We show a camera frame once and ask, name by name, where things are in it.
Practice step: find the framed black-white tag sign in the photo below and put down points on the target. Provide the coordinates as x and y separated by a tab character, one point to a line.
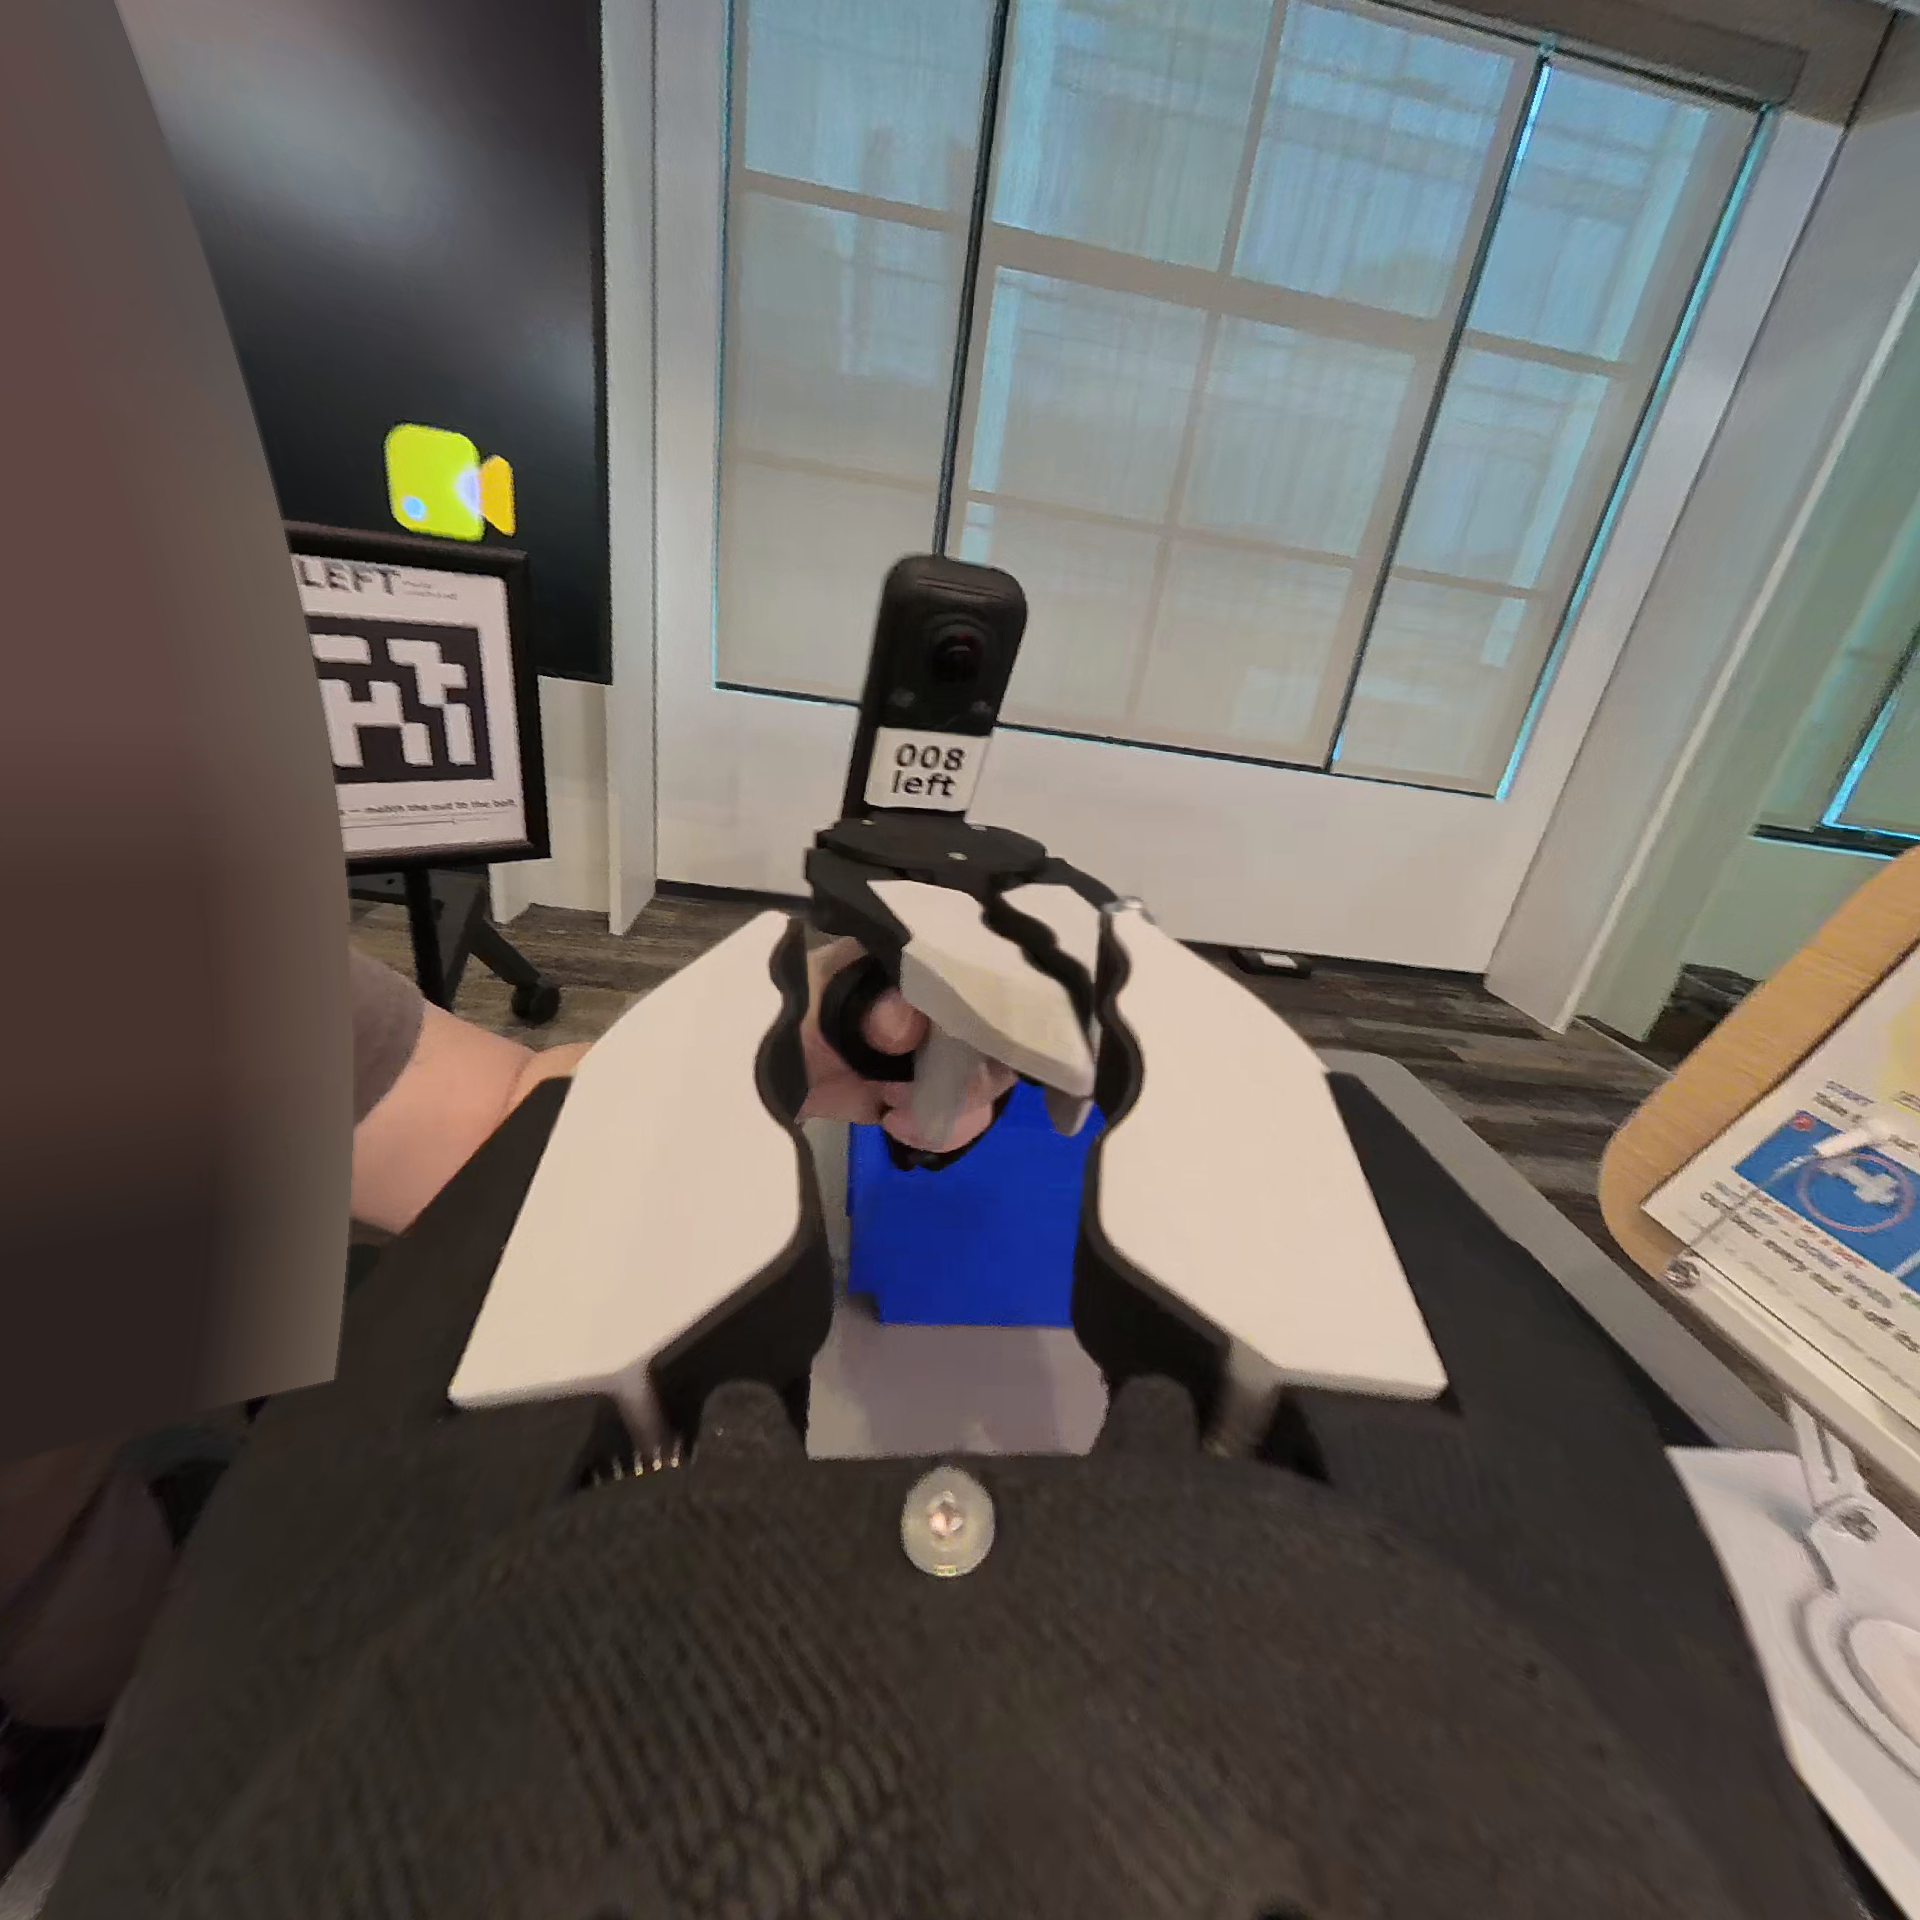
405	689

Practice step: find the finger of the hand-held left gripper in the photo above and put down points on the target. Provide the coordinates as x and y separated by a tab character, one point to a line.
975	974
1068	925

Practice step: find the small black floor device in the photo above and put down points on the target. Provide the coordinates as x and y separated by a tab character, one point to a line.
1272	962

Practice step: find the black wheeled sign stand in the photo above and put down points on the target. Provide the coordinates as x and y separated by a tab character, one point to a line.
439	931

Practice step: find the narrow side window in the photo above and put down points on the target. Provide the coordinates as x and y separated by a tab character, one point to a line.
1876	750

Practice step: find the blue plastic bin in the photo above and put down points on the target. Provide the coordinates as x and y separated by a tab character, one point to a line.
975	1229

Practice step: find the large gridded window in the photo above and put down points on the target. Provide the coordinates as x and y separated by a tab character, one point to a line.
1200	377

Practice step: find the person's left forearm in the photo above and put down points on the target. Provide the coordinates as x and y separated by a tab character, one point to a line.
449	1111

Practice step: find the person's left hand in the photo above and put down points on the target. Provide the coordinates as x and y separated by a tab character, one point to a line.
895	1028

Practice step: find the large black wall screen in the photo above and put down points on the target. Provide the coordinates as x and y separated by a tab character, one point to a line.
377	223

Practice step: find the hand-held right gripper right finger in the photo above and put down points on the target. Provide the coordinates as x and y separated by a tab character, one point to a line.
1259	1185

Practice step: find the round wooden side table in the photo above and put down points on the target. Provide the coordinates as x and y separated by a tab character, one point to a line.
1725	1051

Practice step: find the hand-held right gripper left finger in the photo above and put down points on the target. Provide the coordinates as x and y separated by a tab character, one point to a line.
644	1171

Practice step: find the white moulded tray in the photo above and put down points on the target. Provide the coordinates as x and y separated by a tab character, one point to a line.
1770	1620

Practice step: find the printed instruction sheet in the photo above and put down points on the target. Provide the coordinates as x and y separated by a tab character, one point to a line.
1798	1200

